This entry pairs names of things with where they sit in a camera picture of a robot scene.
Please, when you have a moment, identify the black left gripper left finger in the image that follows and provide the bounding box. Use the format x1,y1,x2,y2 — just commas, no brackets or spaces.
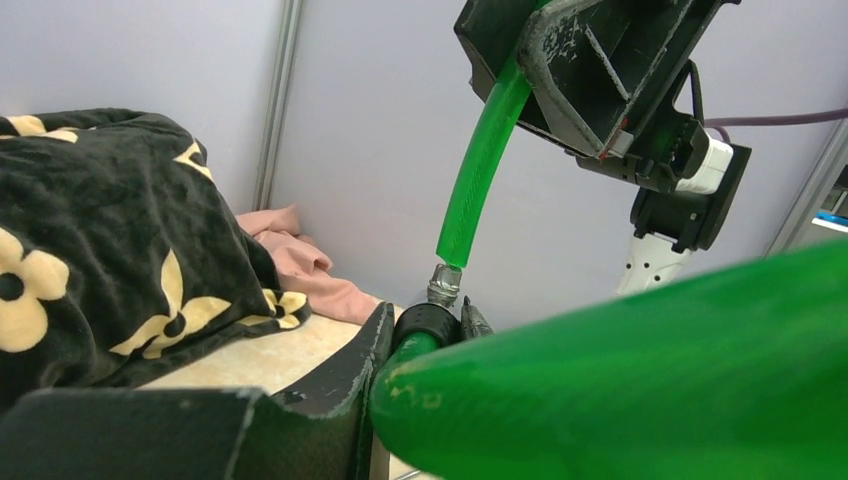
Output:
1,303,395,479

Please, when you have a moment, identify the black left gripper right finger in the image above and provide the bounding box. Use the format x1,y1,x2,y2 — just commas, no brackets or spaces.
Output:
460,296,493,341

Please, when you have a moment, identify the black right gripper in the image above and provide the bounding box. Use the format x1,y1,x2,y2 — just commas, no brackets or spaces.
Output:
453,0,722,194

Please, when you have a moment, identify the green cable lock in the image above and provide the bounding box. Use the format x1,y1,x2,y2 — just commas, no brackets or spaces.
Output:
368,0,848,480

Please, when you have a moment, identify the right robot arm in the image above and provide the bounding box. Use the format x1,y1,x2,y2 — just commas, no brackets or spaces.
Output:
436,1,751,295

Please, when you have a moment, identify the pink cloth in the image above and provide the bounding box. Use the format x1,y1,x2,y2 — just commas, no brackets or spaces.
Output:
236,204,380,325

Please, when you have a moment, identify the black floral plush blanket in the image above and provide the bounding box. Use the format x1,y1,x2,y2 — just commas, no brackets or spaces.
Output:
1,108,312,411

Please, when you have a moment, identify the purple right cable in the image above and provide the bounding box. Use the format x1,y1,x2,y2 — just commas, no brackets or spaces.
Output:
702,105,848,144

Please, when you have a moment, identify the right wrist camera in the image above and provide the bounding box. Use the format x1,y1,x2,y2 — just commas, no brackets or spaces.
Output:
672,127,733,195

